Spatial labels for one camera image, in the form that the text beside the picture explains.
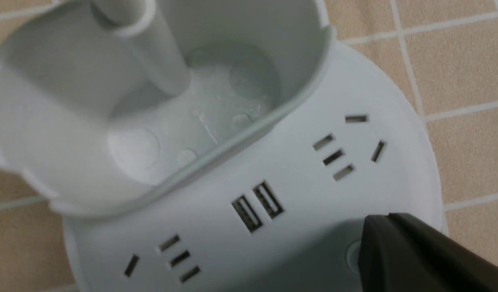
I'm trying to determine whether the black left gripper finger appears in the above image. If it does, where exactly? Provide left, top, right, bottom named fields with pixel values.
left=358, top=213, right=498, bottom=292

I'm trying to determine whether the white desk lamp with sockets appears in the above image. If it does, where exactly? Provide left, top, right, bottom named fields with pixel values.
left=0, top=0, right=443, bottom=292

